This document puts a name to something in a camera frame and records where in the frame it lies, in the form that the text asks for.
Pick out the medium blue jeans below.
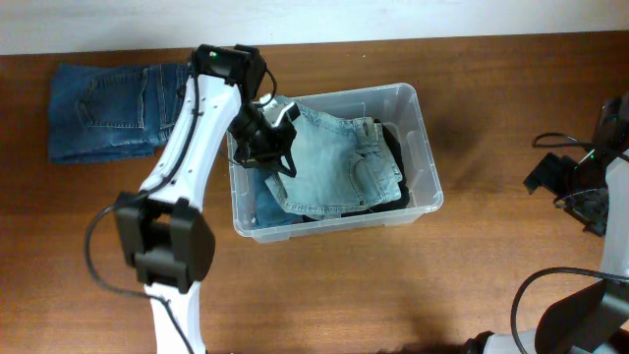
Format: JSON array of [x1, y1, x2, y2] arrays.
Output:
[[253, 169, 302, 229]]

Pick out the light blue jeans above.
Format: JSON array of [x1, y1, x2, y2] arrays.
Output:
[[263, 95, 405, 221]]

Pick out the clear plastic storage bin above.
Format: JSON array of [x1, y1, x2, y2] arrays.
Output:
[[229, 83, 444, 243]]

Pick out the black garment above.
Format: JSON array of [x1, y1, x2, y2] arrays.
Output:
[[300, 118, 411, 222]]

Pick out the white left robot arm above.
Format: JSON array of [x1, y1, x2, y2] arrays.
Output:
[[113, 44, 299, 353]]

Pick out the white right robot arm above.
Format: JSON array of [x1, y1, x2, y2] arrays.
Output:
[[461, 95, 628, 354]]

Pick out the dark blue folded jeans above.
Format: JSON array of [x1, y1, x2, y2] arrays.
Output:
[[47, 63, 189, 163]]

